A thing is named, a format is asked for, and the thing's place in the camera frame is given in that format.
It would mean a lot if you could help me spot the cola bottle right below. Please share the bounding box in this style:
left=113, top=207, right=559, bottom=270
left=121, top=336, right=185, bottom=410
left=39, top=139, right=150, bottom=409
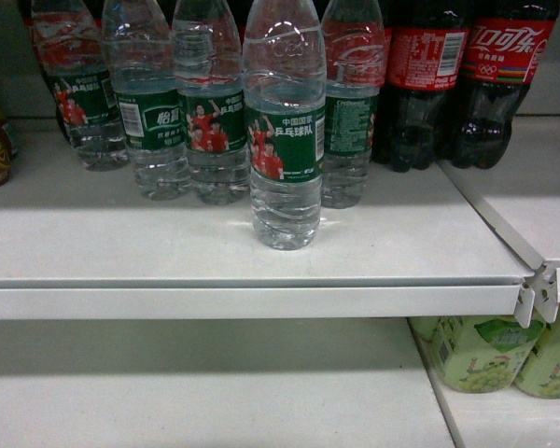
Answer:
left=443, top=0, right=560, bottom=169

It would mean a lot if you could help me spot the water bottle far left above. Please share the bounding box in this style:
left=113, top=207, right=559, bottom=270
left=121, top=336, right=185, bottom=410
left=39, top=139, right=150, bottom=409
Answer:
left=31, top=1, right=128, bottom=172

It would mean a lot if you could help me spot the green grape drink bottle right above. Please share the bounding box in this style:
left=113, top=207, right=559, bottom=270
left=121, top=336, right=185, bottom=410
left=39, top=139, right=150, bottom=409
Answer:
left=513, top=307, right=560, bottom=399

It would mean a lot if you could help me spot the cola bottle left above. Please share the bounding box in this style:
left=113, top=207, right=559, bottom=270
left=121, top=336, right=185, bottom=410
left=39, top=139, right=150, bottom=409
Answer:
left=372, top=1, right=471, bottom=173

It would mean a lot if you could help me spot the water bottle right back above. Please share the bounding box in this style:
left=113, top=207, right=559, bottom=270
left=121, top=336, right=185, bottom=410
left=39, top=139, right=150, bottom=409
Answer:
left=321, top=1, right=385, bottom=209

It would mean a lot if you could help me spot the green grape drink bottle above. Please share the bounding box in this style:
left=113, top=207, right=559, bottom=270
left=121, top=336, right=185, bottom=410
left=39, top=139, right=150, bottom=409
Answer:
left=410, top=315, right=546, bottom=393
left=513, top=307, right=560, bottom=399

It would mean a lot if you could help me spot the white metal shelf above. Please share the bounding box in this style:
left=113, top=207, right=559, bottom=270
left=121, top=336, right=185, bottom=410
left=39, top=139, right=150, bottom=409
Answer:
left=0, top=119, right=530, bottom=319

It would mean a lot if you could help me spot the water bottle middle back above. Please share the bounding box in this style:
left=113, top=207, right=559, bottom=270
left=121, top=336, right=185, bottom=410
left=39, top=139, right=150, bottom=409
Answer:
left=172, top=1, right=250, bottom=205

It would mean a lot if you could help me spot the front water bottle green label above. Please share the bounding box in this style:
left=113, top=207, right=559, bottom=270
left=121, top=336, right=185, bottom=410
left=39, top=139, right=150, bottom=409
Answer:
left=243, top=1, right=327, bottom=250

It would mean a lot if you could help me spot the white adjacent shelf right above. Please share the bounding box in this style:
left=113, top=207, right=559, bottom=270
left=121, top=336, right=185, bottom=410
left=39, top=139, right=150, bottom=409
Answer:
left=439, top=116, right=560, bottom=323

